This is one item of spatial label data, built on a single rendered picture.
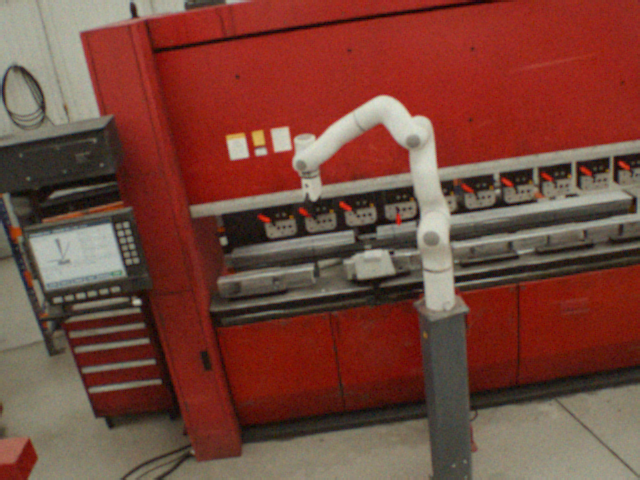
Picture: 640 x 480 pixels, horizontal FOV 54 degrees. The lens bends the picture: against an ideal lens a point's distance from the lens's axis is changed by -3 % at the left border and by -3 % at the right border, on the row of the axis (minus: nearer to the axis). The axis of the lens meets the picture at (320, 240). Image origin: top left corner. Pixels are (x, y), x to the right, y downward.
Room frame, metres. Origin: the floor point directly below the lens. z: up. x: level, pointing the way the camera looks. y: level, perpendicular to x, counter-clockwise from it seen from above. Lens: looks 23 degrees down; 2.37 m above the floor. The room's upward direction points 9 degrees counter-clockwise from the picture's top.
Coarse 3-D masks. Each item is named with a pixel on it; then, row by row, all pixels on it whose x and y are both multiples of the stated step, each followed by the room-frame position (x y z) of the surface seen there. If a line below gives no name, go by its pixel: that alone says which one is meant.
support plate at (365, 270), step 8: (360, 256) 2.97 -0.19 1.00; (384, 256) 2.93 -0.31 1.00; (360, 264) 2.88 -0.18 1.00; (368, 264) 2.87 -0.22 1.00; (376, 264) 2.85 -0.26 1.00; (384, 264) 2.84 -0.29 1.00; (360, 272) 2.79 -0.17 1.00; (368, 272) 2.78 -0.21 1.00; (376, 272) 2.76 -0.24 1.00; (384, 272) 2.75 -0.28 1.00; (392, 272) 2.74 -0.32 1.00
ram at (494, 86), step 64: (512, 0) 2.98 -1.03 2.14; (576, 0) 2.95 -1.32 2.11; (192, 64) 2.98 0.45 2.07; (256, 64) 2.98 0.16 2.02; (320, 64) 2.97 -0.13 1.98; (384, 64) 2.97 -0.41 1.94; (448, 64) 2.96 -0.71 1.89; (512, 64) 2.96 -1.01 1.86; (576, 64) 2.95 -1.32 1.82; (192, 128) 2.98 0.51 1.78; (256, 128) 2.98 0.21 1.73; (320, 128) 2.97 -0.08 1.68; (384, 128) 2.97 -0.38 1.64; (448, 128) 2.96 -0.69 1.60; (512, 128) 2.96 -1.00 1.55; (576, 128) 2.95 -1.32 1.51; (192, 192) 2.98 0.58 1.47; (256, 192) 2.98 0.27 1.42
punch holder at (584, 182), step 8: (584, 160) 2.95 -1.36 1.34; (592, 160) 2.95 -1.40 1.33; (600, 160) 2.94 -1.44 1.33; (608, 160) 2.94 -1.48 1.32; (576, 168) 3.01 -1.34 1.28; (584, 168) 2.95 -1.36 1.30; (592, 168) 2.95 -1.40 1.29; (600, 168) 2.95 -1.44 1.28; (608, 168) 2.94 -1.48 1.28; (576, 176) 3.02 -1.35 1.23; (584, 176) 2.95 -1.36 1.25; (600, 176) 2.94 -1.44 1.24; (608, 176) 2.94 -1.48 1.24; (576, 184) 3.02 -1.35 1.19; (584, 184) 2.94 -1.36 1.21; (592, 184) 2.94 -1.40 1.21; (600, 184) 2.94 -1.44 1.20; (608, 184) 2.94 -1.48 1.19
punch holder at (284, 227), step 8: (264, 208) 2.98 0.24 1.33; (272, 208) 2.98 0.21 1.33; (280, 208) 2.97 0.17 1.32; (288, 208) 2.98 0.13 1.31; (272, 216) 2.98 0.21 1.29; (280, 216) 2.98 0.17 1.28; (288, 216) 2.97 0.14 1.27; (272, 224) 2.97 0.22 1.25; (280, 224) 2.97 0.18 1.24; (288, 224) 2.97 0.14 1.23; (272, 232) 2.97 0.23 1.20; (280, 232) 2.97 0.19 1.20; (288, 232) 2.97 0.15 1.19; (296, 232) 2.99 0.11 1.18
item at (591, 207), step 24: (624, 192) 3.31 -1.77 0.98; (456, 216) 3.34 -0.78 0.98; (480, 216) 3.28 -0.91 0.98; (504, 216) 3.23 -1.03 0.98; (528, 216) 3.23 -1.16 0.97; (552, 216) 3.22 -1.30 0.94; (576, 216) 3.22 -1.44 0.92; (600, 216) 3.22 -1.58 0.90; (288, 240) 3.37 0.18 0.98; (312, 240) 3.32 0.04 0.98; (336, 240) 3.26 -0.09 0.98; (384, 240) 3.24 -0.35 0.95; (408, 240) 3.24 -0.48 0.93; (240, 264) 3.26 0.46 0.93; (264, 264) 3.26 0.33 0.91; (288, 264) 3.25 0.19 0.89
